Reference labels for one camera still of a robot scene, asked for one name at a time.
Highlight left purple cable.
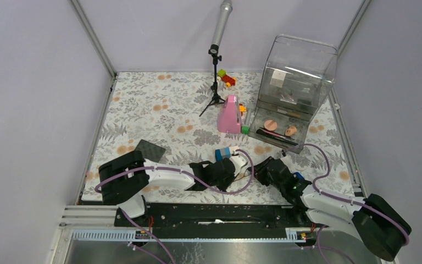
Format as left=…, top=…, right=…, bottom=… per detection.
left=94, top=148, right=256, bottom=264

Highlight clear plastic wrapper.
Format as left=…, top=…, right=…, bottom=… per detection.
left=279, top=91, right=298, bottom=105

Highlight black wire hair loop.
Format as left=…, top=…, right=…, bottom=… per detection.
left=232, top=166, right=257, bottom=184

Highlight pink foam wedge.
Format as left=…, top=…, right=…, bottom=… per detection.
left=217, top=95, right=242, bottom=134

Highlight white blue brick stack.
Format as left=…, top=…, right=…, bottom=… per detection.
left=214, top=146, right=239, bottom=161

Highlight dark green lego baseplate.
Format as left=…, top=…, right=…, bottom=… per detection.
left=135, top=139, right=166, bottom=162

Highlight red yellow lego bricks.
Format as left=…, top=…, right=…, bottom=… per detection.
left=217, top=69, right=236, bottom=87

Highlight black makeup brush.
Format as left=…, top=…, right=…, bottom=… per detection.
left=256, top=128, right=299, bottom=147

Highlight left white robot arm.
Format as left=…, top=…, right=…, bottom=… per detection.
left=95, top=151, right=247, bottom=226

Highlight green lego brick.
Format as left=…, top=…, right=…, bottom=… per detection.
left=241, top=125, right=250, bottom=135

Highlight blue toy car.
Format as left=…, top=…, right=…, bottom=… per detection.
left=294, top=172, right=304, bottom=180

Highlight silver microphone on tripod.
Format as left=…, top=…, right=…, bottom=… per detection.
left=199, top=0, right=233, bottom=117

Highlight clear acrylic makeup organizer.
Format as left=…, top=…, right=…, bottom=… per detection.
left=249, top=34, right=338, bottom=153

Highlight white cardboard box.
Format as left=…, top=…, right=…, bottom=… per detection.
left=270, top=69, right=287, bottom=88

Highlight yellow toy piece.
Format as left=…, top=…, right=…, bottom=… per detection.
left=239, top=103, right=247, bottom=114

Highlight beige makeup sponge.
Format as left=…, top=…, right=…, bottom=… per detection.
left=284, top=125, right=298, bottom=137

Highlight round orange powder puff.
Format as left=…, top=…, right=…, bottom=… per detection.
left=263, top=119, right=277, bottom=131

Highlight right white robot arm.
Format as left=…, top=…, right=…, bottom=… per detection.
left=254, top=157, right=412, bottom=261

